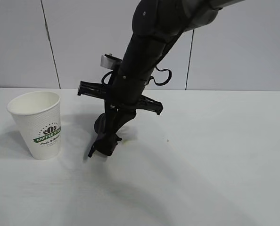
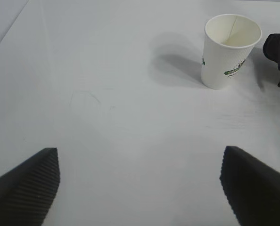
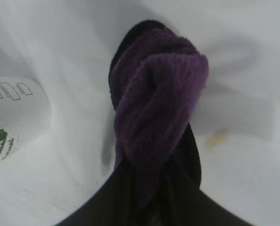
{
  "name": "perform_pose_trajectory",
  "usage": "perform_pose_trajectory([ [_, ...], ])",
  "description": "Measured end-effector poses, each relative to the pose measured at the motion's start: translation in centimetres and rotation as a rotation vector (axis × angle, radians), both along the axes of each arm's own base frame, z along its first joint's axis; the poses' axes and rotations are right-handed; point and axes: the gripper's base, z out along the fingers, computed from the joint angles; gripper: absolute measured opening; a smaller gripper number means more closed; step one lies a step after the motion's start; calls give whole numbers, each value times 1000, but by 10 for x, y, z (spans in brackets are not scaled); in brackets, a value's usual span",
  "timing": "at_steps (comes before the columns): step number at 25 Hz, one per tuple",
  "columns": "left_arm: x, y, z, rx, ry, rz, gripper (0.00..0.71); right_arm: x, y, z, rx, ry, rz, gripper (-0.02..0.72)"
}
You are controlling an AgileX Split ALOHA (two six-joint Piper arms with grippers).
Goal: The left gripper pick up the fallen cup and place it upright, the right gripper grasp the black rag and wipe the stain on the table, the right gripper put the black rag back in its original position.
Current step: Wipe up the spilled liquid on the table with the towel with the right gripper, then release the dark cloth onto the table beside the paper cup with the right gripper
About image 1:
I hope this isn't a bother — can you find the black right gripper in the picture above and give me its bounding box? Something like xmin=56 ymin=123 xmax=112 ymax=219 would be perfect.
xmin=77 ymin=70 xmax=164 ymax=140

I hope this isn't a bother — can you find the purple and black cloth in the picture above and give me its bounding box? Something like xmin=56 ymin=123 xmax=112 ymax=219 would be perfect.
xmin=87 ymin=113 xmax=123 ymax=158

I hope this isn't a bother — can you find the white paper coffee cup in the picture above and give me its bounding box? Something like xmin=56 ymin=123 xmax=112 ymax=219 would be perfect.
xmin=7 ymin=91 xmax=62 ymax=161

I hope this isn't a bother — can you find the thin black camera cable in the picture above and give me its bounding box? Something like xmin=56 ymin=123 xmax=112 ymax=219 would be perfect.
xmin=101 ymin=70 xmax=115 ymax=86

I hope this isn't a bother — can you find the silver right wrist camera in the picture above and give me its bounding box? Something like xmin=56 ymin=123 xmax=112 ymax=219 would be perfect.
xmin=100 ymin=53 xmax=122 ymax=71

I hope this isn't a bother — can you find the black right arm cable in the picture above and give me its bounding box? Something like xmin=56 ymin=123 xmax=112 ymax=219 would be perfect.
xmin=150 ymin=0 xmax=203 ymax=87

